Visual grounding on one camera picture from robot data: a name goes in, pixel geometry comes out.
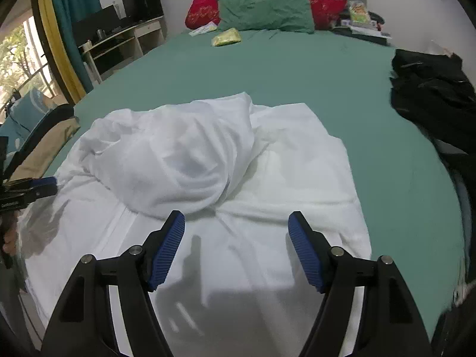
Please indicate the black computer tower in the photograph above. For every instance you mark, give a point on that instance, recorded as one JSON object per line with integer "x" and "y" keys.
{"x": 143, "y": 2}

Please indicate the beige pants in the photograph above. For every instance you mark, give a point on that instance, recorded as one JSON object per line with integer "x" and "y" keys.
{"x": 41, "y": 145}

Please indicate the black cloth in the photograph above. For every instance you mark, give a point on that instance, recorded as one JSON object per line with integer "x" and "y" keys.
{"x": 61, "y": 111}

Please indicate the snack bag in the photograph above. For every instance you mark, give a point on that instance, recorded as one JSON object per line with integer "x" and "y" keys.
{"x": 359, "y": 12}

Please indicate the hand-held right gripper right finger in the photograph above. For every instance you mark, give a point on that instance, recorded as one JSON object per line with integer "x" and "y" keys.
{"x": 305, "y": 253}

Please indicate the pile of small boxes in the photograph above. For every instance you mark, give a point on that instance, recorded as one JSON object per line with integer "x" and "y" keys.
{"x": 364, "y": 29}

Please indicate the wooden computer desk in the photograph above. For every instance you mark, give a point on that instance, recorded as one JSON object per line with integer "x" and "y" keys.
{"x": 148, "y": 31}

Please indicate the yellow packet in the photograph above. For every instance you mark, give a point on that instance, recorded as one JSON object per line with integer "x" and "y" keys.
{"x": 226, "y": 38}

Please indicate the black monitor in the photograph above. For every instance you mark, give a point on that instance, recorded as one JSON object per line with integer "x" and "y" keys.
{"x": 95, "y": 22}

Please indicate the black folded garment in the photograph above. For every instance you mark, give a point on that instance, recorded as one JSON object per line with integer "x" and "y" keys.
{"x": 431, "y": 89}

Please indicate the teal curtain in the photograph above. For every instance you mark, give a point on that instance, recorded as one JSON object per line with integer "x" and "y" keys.
{"x": 72, "y": 7}

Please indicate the person's left hand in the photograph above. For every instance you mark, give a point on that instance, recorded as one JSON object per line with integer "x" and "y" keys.
{"x": 8, "y": 234}

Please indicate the green pillow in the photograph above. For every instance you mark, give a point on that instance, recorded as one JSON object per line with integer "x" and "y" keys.
{"x": 267, "y": 7}

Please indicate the yellow curtain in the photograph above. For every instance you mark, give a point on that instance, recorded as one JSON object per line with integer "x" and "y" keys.
{"x": 52, "y": 37}

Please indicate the white tissue packet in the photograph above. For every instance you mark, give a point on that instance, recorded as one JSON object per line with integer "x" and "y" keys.
{"x": 202, "y": 29}

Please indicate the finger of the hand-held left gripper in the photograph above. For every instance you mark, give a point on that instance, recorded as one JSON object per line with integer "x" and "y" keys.
{"x": 42, "y": 192}
{"x": 42, "y": 182}

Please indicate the window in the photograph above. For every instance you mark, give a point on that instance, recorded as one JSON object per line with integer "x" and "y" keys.
{"x": 26, "y": 55}

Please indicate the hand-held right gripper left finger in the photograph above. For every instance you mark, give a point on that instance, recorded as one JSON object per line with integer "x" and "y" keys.
{"x": 167, "y": 253}

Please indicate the white hooded jacket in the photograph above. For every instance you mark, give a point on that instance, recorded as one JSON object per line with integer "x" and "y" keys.
{"x": 186, "y": 156}

